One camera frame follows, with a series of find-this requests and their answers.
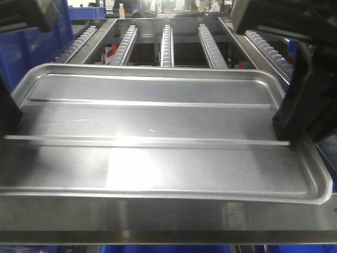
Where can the steel rack divider rail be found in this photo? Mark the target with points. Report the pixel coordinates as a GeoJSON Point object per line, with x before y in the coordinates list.
{"type": "Point", "coordinates": [93, 47]}

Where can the silver compartment tray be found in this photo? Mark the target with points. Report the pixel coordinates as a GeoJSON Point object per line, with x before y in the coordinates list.
{"type": "Point", "coordinates": [151, 132]}

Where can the blue plastic bin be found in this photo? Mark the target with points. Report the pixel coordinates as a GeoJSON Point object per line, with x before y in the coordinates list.
{"type": "Point", "coordinates": [24, 50]}

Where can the white roller track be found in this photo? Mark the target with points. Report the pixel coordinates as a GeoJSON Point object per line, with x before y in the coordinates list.
{"type": "Point", "coordinates": [212, 53]}
{"type": "Point", "coordinates": [167, 47]}
{"type": "Point", "coordinates": [123, 52]}

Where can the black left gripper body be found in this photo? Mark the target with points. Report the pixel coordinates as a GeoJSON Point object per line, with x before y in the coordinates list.
{"type": "Point", "coordinates": [19, 16]}

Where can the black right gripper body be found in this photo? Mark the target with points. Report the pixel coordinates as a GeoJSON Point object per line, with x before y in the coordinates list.
{"type": "Point", "coordinates": [309, 106]}

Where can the steel rack front beam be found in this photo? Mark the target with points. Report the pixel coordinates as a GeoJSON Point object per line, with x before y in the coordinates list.
{"type": "Point", "coordinates": [70, 221]}

